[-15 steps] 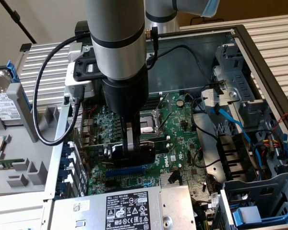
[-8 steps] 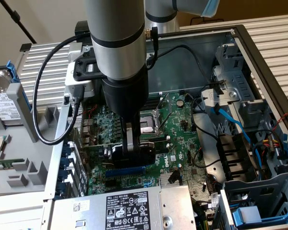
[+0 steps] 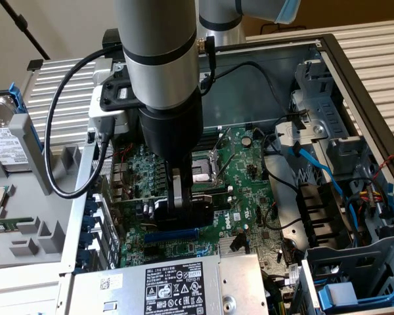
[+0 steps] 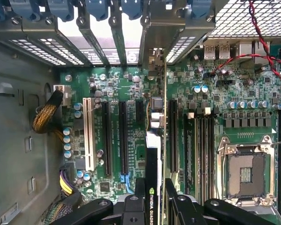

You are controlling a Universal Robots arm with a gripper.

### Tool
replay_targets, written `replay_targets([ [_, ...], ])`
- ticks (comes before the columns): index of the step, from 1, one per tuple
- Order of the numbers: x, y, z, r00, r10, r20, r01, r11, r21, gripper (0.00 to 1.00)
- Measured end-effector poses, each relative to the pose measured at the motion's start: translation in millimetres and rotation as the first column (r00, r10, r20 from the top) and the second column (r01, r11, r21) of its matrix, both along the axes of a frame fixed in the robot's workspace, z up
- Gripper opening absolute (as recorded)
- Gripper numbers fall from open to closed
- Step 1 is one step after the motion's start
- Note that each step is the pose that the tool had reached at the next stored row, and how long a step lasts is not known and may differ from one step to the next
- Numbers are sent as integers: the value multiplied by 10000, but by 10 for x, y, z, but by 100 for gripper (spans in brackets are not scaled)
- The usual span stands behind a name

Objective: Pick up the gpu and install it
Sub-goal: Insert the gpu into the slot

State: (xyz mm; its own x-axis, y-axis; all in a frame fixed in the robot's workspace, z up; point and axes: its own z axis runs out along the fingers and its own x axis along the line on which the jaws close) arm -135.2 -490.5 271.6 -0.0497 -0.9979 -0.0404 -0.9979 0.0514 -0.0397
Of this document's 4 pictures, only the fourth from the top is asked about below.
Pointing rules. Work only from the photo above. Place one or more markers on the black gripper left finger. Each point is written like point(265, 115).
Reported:
point(133, 211)

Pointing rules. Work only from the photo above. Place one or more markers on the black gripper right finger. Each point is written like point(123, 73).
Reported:
point(182, 211)

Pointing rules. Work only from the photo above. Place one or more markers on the silver socket cover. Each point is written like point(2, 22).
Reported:
point(253, 207)

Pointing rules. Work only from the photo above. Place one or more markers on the CPU socket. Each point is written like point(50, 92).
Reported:
point(248, 175)

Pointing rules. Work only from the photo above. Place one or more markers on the long black expansion slot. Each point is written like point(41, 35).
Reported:
point(173, 136)
point(106, 136)
point(123, 136)

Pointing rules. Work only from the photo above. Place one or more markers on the white expansion slot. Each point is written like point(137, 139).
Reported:
point(89, 133)

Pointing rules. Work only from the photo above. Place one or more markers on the short black expansion slot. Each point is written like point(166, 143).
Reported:
point(140, 111)

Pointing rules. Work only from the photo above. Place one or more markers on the green Dell motherboard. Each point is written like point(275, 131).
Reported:
point(248, 93)

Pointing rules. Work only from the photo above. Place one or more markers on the open grey PC case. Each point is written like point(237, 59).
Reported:
point(14, 117)

